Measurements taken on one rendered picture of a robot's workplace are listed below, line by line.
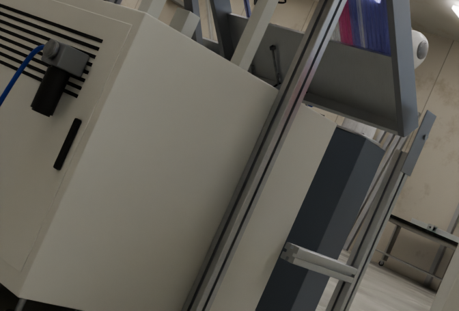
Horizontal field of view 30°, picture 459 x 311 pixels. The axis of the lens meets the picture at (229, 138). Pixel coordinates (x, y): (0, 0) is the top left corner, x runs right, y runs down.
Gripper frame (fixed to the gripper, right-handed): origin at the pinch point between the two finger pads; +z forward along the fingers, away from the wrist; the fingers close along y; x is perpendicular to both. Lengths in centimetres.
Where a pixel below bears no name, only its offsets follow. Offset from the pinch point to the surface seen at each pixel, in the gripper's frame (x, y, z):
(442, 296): 35, 98, 36
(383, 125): 22, 55, 2
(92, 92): -14, 52, 90
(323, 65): 12.4, 31.2, 0.2
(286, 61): 16.1, 16.6, -0.6
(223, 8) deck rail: 5.5, -7.7, 1.7
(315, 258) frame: 39, 66, 41
